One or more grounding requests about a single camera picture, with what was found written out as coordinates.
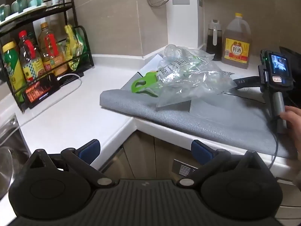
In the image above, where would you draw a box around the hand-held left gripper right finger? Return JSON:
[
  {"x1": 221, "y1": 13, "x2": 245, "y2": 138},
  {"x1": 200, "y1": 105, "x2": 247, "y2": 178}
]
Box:
[{"x1": 175, "y1": 140, "x2": 268, "y2": 189}]

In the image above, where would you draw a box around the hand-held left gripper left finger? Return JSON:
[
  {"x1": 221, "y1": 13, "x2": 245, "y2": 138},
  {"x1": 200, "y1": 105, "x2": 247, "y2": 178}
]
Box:
[{"x1": 24, "y1": 139, "x2": 116, "y2": 189}]

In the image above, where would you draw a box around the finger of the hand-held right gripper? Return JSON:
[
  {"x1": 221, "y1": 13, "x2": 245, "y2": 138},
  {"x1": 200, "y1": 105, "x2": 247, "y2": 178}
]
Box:
[{"x1": 232, "y1": 75, "x2": 261, "y2": 90}]

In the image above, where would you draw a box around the clear plastic bag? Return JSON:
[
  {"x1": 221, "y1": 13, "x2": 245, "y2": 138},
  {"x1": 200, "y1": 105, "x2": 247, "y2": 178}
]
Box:
[{"x1": 155, "y1": 44, "x2": 237, "y2": 112}]

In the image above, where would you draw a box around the green plastic packet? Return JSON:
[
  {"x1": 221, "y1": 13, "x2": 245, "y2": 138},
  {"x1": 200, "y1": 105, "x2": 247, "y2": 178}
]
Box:
[{"x1": 131, "y1": 72, "x2": 161, "y2": 97}]

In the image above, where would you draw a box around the person's right hand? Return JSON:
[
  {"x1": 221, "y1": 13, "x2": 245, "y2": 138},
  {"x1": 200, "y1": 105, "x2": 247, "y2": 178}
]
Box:
[{"x1": 280, "y1": 106, "x2": 301, "y2": 144}]

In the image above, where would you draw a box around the cabinet vent grille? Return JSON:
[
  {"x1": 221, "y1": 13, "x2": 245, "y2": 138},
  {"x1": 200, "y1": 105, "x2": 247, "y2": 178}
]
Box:
[{"x1": 172, "y1": 159, "x2": 200, "y2": 178}]

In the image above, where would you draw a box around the grey fabric mat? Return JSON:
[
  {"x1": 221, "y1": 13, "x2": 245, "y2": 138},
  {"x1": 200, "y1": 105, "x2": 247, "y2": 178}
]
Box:
[{"x1": 99, "y1": 71, "x2": 298, "y2": 159}]

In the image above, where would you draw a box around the amber liquid jug yellow label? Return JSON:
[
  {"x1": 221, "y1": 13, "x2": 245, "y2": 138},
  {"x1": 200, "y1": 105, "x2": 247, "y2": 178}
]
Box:
[{"x1": 222, "y1": 13, "x2": 253, "y2": 69}]

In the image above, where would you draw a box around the steel sink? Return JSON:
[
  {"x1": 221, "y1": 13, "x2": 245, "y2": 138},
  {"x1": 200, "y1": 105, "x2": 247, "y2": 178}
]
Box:
[{"x1": 0, "y1": 113, "x2": 32, "y2": 200}]

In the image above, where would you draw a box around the white patterned paper mat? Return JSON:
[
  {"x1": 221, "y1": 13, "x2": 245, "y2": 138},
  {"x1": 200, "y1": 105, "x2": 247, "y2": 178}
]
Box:
[{"x1": 138, "y1": 54, "x2": 266, "y2": 104}]

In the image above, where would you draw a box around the yellow green snack bag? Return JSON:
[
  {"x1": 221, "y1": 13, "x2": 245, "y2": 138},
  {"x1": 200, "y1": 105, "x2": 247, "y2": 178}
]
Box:
[{"x1": 64, "y1": 25, "x2": 89, "y2": 72}]

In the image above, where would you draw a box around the red cap checkered label bottle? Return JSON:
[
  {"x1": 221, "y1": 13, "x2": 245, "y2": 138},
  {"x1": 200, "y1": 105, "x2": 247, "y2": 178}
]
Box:
[{"x1": 18, "y1": 31, "x2": 45, "y2": 82}]

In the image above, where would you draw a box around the white tea tray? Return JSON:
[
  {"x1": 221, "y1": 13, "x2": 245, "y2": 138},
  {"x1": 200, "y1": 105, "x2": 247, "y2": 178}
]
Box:
[{"x1": 0, "y1": 3, "x2": 48, "y2": 23}]

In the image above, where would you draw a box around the dark sauce bottle white handle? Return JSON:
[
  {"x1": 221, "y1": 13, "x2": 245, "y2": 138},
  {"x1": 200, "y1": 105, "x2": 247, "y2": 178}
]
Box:
[{"x1": 206, "y1": 19, "x2": 223, "y2": 62}]

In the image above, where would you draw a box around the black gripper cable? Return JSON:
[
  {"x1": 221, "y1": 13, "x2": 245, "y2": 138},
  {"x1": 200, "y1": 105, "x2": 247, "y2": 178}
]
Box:
[{"x1": 268, "y1": 120, "x2": 280, "y2": 170}]

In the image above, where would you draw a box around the white charging cable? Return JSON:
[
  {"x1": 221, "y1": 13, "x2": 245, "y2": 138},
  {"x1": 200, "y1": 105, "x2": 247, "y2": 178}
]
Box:
[{"x1": 19, "y1": 73, "x2": 83, "y2": 129}]

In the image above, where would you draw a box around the cooking oil bottle red handle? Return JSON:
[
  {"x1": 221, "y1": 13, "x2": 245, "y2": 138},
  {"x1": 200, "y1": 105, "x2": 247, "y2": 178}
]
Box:
[{"x1": 38, "y1": 22, "x2": 68, "y2": 76}]

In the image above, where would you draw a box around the black wire kitchen rack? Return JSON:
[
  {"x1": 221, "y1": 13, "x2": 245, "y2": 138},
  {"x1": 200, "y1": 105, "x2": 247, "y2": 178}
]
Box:
[{"x1": 0, "y1": 0, "x2": 94, "y2": 112}]

